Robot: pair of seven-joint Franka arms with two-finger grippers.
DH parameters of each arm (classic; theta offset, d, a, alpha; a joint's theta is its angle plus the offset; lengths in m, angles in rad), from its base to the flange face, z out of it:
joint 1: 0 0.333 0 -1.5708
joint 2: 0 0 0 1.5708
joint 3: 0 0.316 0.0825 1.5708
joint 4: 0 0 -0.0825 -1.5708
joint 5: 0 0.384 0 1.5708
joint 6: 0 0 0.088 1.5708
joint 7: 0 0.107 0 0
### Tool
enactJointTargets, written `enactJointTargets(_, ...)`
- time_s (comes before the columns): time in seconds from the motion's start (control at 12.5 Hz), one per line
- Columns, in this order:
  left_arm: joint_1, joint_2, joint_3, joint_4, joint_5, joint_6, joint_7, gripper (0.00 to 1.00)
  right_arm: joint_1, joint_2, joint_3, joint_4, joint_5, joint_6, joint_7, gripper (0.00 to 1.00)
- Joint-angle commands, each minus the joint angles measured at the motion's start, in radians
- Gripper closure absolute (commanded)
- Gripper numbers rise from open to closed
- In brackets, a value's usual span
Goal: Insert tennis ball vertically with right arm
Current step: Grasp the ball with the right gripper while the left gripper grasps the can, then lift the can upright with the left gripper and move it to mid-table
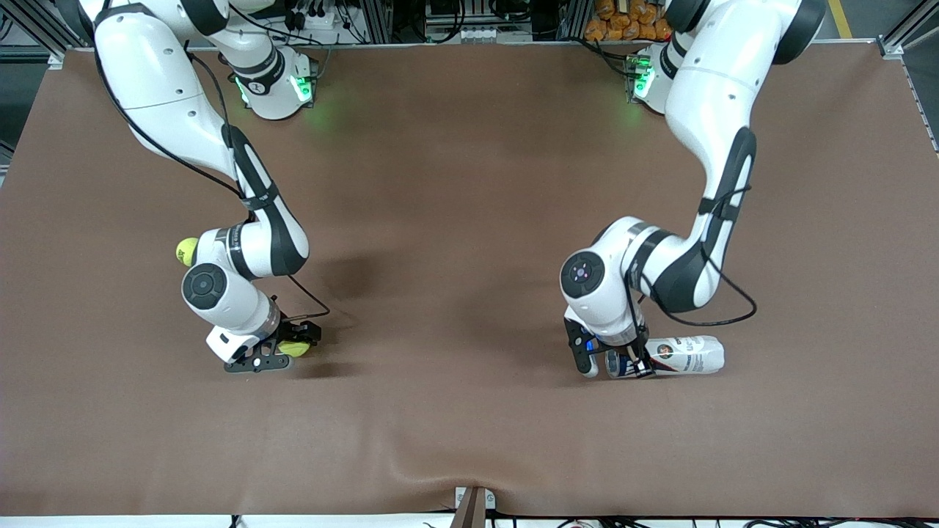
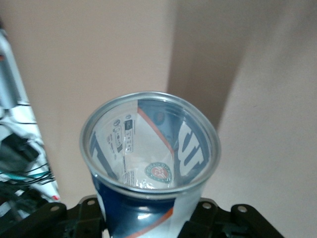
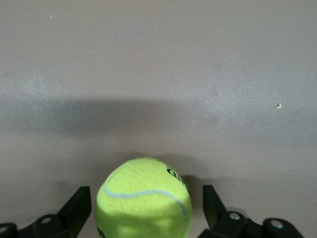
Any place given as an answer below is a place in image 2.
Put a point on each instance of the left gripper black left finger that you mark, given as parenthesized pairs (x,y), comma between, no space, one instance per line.
(86,218)

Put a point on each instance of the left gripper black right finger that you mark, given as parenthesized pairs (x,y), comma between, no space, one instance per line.
(208,220)

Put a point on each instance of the blue white tennis ball can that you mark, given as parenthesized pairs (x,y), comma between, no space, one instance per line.
(111,198)

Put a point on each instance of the black box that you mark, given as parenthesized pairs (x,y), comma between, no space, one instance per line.
(17,151)

